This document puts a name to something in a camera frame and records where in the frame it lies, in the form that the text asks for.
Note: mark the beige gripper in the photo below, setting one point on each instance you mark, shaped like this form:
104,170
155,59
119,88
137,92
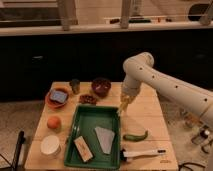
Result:
126,99

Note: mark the yellow banana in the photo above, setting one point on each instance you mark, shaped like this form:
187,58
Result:
121,108

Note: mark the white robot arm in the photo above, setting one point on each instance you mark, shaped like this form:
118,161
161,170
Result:
139,69

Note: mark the dark metal cup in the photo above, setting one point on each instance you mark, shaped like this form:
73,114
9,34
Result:
75,86

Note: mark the white paper cup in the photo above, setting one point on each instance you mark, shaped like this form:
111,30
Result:
50,146

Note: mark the dark maroon bowl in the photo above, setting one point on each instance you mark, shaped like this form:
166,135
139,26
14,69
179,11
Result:
101,86

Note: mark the green chili pepper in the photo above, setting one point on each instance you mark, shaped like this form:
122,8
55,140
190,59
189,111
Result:
135,138

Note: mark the small brown dish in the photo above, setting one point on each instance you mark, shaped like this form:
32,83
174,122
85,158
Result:
87,99

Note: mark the grey folded cloth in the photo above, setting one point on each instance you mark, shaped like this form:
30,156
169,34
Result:
105,138

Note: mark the green plastic tray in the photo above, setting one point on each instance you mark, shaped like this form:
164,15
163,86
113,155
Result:
86,118

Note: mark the blue sponge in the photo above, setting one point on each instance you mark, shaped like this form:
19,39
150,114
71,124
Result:
58,96

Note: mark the orange bowl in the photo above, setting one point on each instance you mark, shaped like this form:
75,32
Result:
53,104

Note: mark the wooden block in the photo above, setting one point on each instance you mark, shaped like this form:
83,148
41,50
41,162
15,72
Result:
83,149

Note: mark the orange fruit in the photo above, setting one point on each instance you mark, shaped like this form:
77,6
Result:
54,123

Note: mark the black stand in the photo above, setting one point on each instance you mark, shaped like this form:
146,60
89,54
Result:
20,142

